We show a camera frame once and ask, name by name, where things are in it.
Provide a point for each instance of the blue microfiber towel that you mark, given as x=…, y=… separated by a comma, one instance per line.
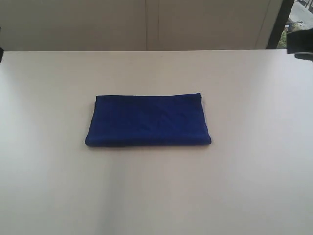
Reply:
x=128, y=120

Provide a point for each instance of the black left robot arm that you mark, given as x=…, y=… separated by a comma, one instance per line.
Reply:
x=1, y=54

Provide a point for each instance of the black window frame post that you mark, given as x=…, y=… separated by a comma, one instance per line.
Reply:
x=280, y=22

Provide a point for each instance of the green tree outside window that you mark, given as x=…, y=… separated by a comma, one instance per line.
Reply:
x=289, y=27

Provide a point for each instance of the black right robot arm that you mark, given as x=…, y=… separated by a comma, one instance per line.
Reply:
x=300, y=44

